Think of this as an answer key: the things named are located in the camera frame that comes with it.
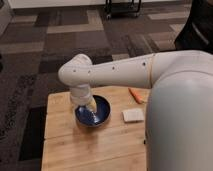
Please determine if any dark blue ceramic bowl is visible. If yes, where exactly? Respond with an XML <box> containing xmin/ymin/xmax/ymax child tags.
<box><xmin>75</xmin><ymin>95</ymin><xmax>111</xmax><ymax>127</ymax></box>

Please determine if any orange carrot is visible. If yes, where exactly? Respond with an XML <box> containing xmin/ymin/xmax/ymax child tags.
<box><xmin>129</xmin><ymin>88</ymin><xmax>145</xmax><ymax>104</ymax></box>

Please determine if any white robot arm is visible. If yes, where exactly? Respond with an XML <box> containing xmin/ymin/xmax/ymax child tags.
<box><xmin>58</xmin><ymin>50</ymin><xmax>213</xmax><ymax>171</ymax></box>

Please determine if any black rolling cart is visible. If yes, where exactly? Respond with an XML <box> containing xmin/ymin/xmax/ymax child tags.
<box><xmin>104</xmin><ymin>0</ymin><xmax>142</xmax><ymax>19</ymax></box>

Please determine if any black office chair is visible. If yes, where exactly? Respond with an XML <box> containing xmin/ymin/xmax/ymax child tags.
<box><xmin>174</xmin><ymin>0</ymin><xmax>213</xmax><ymax>54</ymax></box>

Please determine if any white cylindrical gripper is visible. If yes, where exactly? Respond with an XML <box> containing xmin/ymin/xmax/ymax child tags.
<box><xmin>70</xmin><ymin>84</ymin><xmax>97</xmax><ymax>112</ymax></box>

